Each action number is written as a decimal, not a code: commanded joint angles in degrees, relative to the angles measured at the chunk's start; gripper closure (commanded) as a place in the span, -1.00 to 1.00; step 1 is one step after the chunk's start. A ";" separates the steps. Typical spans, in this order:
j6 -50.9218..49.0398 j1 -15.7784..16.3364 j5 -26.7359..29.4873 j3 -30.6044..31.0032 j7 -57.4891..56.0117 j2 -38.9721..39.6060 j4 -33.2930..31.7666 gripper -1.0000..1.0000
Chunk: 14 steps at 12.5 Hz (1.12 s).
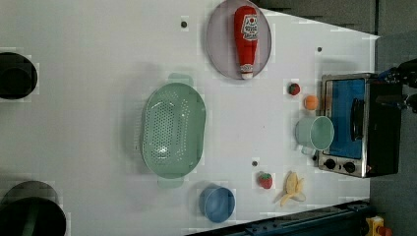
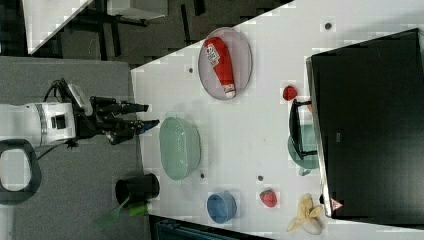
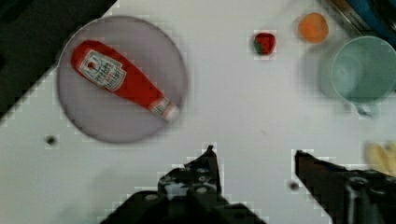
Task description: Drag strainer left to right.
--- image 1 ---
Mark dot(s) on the green plastic strainer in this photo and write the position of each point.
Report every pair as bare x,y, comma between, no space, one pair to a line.
174,130

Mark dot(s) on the large plush strawberry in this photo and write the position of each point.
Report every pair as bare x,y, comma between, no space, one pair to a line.
265,180

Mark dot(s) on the blue cup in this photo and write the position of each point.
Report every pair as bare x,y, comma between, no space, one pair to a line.
216,203

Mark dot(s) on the grey round plate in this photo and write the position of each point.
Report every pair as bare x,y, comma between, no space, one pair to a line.
220,41

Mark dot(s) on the small plush strawberry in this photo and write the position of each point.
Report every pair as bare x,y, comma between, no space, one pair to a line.
294,89

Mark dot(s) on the orange plush ball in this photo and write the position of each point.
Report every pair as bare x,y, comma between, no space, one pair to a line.
311,102

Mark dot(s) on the red plush ketchup bottle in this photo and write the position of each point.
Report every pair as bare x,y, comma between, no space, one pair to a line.
246,39

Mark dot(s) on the plush peeled banana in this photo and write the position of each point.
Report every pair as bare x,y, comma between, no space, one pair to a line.
293,189

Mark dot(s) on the green mug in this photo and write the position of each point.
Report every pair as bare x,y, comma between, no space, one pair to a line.
314,133

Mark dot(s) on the toy toaster oven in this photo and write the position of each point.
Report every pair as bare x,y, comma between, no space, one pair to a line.
366,116

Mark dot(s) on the black round object upper left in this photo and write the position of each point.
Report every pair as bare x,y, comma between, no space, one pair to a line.
18,76

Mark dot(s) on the black round object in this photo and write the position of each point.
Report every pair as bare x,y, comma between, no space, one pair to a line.
32,208
18,76

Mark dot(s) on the black round object lower left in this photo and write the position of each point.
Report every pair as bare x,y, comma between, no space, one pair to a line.
32,208

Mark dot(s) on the blue metal frame rail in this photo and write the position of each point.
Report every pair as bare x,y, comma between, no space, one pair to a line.
340,220

